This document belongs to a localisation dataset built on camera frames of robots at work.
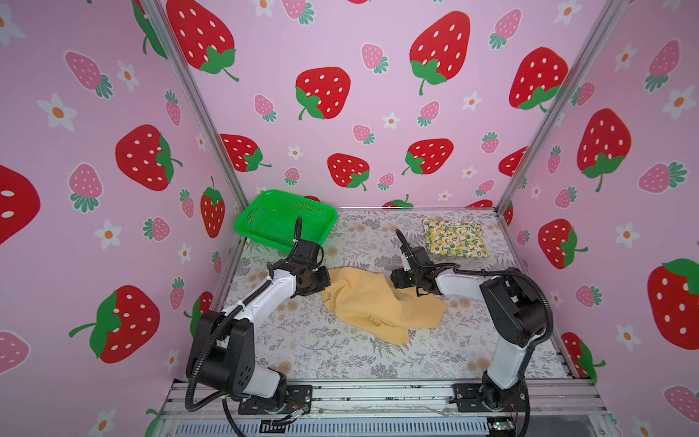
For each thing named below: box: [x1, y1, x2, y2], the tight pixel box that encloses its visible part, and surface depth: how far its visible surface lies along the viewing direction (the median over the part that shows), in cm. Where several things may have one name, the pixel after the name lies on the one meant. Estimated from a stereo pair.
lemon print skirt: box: [422, 217, 489, 259], surface depth 112 cm
